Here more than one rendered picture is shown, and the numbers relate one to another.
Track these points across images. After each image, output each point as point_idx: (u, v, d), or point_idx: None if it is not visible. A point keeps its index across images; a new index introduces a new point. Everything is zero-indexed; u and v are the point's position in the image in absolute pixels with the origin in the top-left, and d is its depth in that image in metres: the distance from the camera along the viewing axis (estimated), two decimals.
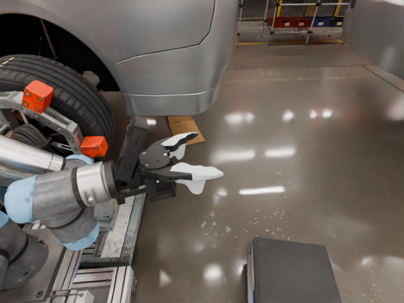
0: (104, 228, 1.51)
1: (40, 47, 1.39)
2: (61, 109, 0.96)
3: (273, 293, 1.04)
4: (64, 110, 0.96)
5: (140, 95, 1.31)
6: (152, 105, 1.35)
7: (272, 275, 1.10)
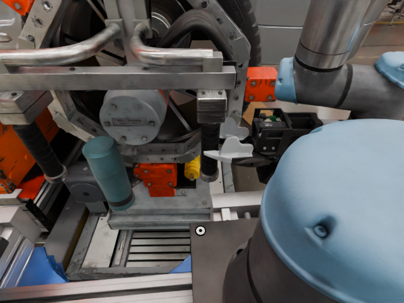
0: None
1: None
2: (225, 7, 0.53)
3: None
4: (229, 10, 0.54)
5: (278, 27, 0.89)
6: (287, 44, 0.93)
7: None
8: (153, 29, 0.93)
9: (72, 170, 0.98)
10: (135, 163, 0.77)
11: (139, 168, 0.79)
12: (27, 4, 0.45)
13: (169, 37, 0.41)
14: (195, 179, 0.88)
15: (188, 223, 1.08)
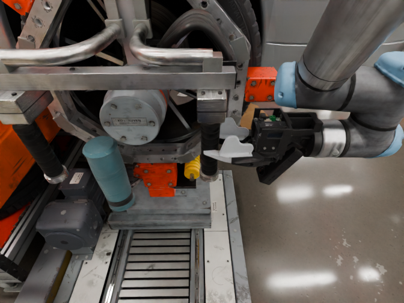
0: (201, 224, 1.09)
1: None
2: (225, 7, 0.53)
3: None
4: (229, 10, 0.54)
5: (296, 45, 0.72)
6: None
7: None
8: None
9: (47, 214, 0.82)
10: (135, 163, 0.77)
11: (139, 168, 0.79)
12: (27, 4, 0.45)
13: (169, 37, 0.41)
14: (195, 179, 0.88)
15: (188, 223, 1.08)
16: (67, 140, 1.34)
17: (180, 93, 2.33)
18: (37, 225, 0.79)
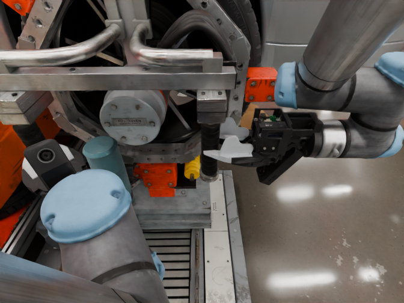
0: (201, 224, 1.09)
1: None
2: (225, 8, 0.53)
3: None
4: (229, 11, 0.54)
5: (296, 46, 0.72)
6: None
7: None
8: None
9: None
10: (135, 163, 0.77)
11: (139, 168, 0.79)
12: (27, 5, 0.45)
13: (169, 38, 0.41)
14: (195, 179, 0.88)
15: (188, 223, 1.08)
16: (67, 140, 1.34)
17: (180, 93, 2.33)
18: (37, 225, 0.79)
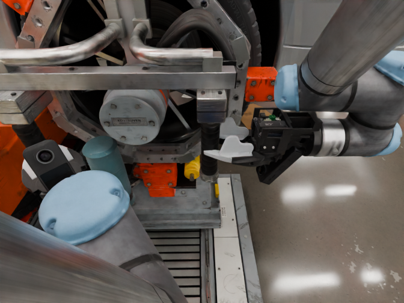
0: (211, 223, 1.09)
1: None
2: (225, 7, 0.53)
3: None
4: (229, 10, 0.54)
5: None
6: None
7: None
8: None
9: None
10: (135, 163, 0.77)
11: (139, 168, 0.78)
12: (26, 3, 0.45)
13: (169, 37, 0.41)
14: (195, 179, 0.87)
15: (198, 223, 1.08)
16: (72, 143, 1.32)
17: (184, 94, 2.31)
18: None
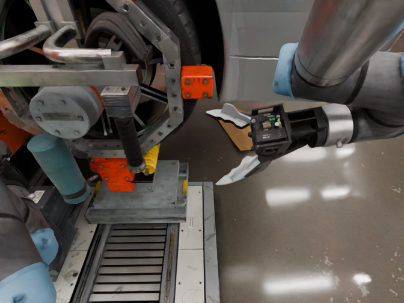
0: (176, 218, 1.12)
1: None
2: (156, 9, 0.57)
3: None
4: (160, 12, 0.57)
5: (262, 59, 0.67)
6: None
7: None
8: None
9: None
10: (90, 158, 0.80)
11: (94, 163, 0.82)
12: None
13: (85, 38, 0.45)
14: (153, 174, 0.91)
15: (163, 218, 1.12)
16: None
17: None
18: None
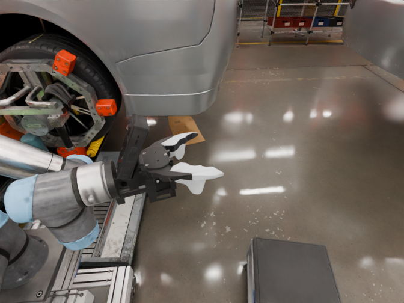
0: None
1: None
2: (80, 75, 1.21)
3: (273, 293, 1.04)
4: (83, 76, 1.21)
5: (140, 95, 1.31)
6: (152, 104, 1.35)
7: (272, 275, 1.10)
8: None
9: None
10: (56, 146, 1.44)
11: (59, 149, 1.46)
12: None
13: (43, 94, 1.09)
14: (95, 157, 1.55)
15: None
16: None
17: None
18: (0, 196, 1.38)
